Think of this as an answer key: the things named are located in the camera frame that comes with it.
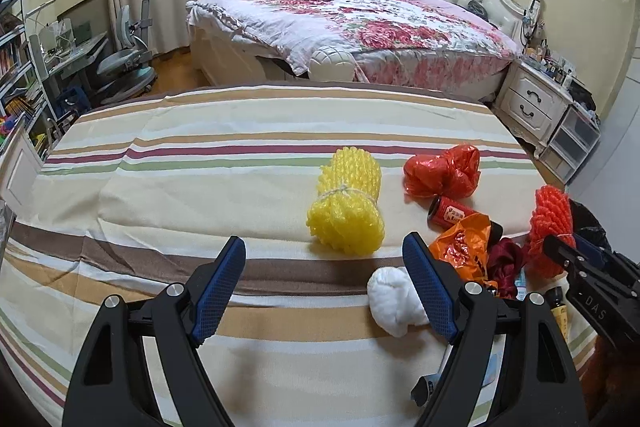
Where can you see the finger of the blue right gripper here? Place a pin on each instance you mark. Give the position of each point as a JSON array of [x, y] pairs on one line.
[[613, 264]]

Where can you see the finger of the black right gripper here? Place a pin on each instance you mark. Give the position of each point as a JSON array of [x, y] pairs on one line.
[[568, 258]]

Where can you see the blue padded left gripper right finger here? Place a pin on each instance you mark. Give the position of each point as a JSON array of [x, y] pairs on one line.
[[537, 384]]

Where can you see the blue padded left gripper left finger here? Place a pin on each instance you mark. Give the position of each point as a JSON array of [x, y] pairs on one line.
[[111, 383]]

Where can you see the yellow black small bottle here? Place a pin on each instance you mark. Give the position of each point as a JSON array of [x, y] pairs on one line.
[[555, 299]]

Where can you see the orange foam fruit net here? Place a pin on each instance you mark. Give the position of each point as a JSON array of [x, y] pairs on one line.
[[552, 216]]

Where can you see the dark red wrapper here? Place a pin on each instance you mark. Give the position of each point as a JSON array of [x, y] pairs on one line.
[[505, 261]]

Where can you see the orange plastic snack bag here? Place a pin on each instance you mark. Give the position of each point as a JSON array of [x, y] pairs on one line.
[[465, 247]]

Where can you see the red plastic bag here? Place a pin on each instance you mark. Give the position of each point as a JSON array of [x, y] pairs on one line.
[[454, 173]]

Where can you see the white tissue ball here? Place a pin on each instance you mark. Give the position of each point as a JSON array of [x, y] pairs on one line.
[[393, 301]]

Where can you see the yellow foam fruit net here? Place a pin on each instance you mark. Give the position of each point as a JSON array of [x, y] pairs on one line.
[[345, 215]]

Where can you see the light blue toothpaste box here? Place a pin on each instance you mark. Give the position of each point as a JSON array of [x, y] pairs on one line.
[[492, 368]]

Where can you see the black lined trash bin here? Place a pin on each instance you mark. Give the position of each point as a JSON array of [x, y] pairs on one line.
[[588, 227]]

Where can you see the white wardrobe sliding door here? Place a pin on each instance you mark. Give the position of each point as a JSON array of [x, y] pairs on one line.
[[608, 185]]

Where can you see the white plastic drawer unit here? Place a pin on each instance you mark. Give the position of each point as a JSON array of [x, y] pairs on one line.
[[571, 143]]

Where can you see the red black cylindrical bottle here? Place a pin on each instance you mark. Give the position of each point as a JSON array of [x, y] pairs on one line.
[[445, 213]]

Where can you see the white two-drawer nightstand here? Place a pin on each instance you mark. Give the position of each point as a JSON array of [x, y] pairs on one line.
[[531, 105]]

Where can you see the striped table cloth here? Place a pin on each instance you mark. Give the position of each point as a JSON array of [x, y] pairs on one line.
[[136, 196]]

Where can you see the white bed with headboard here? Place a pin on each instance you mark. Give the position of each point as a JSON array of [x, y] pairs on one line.
[[456, 46]]

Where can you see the floral pink quilt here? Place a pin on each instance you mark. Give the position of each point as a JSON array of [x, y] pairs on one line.
[[428, 44]]

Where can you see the white bookshelf with books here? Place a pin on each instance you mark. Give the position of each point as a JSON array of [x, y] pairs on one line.
[[23, 97]]

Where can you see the grey office chair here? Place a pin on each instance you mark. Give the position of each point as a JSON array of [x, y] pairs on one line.
[[128, 72]]

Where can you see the cluttered grey desk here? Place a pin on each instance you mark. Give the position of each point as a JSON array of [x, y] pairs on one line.
[[69, 64]]

